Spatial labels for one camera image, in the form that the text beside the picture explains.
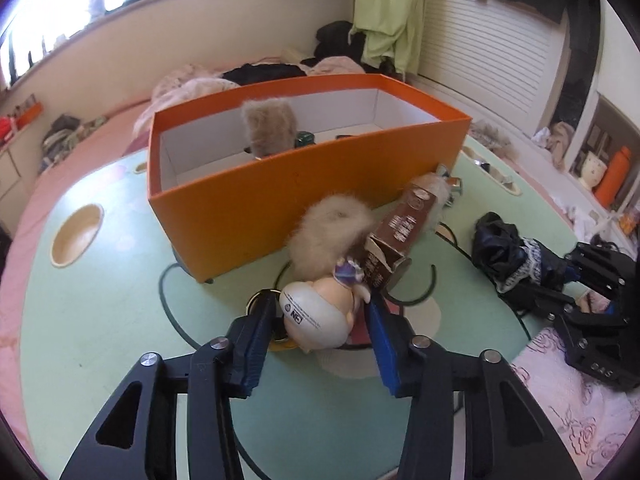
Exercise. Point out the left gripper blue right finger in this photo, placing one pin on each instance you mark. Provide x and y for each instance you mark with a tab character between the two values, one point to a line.
507	435

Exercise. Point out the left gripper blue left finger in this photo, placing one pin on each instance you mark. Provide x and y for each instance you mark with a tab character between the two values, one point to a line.
134	434

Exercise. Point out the brown milk carton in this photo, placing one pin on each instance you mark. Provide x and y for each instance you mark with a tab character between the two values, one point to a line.
418	210

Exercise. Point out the beige furry pom-pom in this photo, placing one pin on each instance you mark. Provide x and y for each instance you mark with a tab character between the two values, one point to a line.
270	126
328	231

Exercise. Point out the pink rose quilt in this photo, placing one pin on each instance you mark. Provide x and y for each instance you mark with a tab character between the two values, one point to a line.
591	419

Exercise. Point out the orange thermos bottle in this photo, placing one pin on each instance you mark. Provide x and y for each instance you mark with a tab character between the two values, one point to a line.
614	177

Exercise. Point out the wrappers in table slot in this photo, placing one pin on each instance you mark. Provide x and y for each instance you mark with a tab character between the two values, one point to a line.
492	172

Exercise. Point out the orange cardboard box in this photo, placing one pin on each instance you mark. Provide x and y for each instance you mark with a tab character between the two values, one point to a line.
221	207

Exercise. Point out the pink clothes pile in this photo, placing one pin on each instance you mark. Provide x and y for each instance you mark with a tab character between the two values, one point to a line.
193	81

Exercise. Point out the green hanging garment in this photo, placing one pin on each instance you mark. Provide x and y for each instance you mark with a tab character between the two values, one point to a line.
393	30

